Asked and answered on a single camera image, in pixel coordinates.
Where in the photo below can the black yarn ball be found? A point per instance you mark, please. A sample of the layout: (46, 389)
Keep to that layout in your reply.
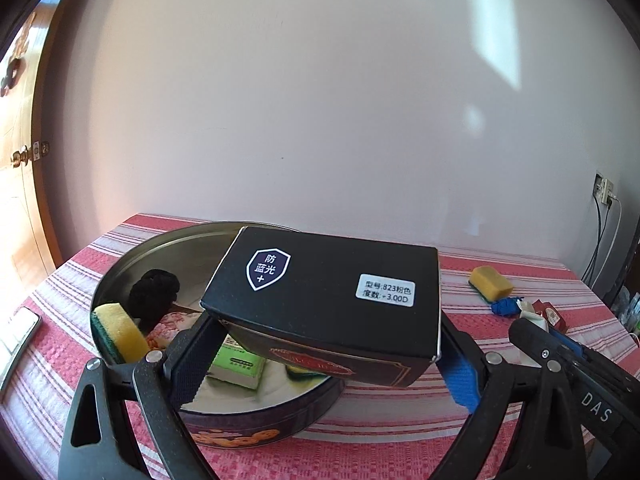
(152, 297)

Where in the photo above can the wooden door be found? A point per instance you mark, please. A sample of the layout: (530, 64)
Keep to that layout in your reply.
(25, 210)

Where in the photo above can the door latch plate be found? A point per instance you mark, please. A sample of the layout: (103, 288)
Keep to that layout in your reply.
(41, 150)

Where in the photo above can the brass door knob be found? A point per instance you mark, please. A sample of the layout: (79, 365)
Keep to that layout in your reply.
(21, 157)

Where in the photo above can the green tissue packet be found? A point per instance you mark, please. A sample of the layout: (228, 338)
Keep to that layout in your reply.
(235, 362)

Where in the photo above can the blue yarn bundle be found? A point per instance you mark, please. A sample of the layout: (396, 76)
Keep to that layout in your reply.
(505, 307)

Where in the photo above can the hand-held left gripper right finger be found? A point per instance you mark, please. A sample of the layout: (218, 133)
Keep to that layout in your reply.
(462, 375)

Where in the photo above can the yellow green sponge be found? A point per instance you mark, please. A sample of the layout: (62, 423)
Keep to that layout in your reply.
(492, 282)
(120, 332)
(300, 374)

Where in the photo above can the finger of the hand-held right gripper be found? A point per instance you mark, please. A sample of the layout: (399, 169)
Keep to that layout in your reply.
(570, 344)
(540, 345)

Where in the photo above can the smartphone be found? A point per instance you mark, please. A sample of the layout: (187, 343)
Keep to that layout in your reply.
(17, 342)

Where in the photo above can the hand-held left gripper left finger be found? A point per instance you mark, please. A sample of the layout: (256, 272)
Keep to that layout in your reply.
(192, 365)

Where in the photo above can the red white striped tablecloth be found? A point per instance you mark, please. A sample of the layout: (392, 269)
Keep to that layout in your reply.
(380, 420)

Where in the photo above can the small white packet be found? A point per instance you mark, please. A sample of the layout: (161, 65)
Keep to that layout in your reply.
(531, 316)

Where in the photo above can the black box with red emblem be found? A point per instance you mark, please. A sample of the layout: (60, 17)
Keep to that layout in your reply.
(325, 285)

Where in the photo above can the round metal cookie tin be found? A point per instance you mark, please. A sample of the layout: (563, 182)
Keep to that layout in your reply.
(240, 432)

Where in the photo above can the white wall socket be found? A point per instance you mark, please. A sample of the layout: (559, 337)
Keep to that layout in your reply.
(605, 189)

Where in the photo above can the dark monitor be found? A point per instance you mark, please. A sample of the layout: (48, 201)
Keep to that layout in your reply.
(625, 270)

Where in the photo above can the door hanging ornament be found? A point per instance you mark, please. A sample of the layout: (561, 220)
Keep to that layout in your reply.
(12, 67)

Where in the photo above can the pink floral packet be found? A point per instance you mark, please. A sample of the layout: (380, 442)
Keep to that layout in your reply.
(172, 327)

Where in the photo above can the red snack packet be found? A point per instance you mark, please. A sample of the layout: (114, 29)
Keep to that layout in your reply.
(552, 316)

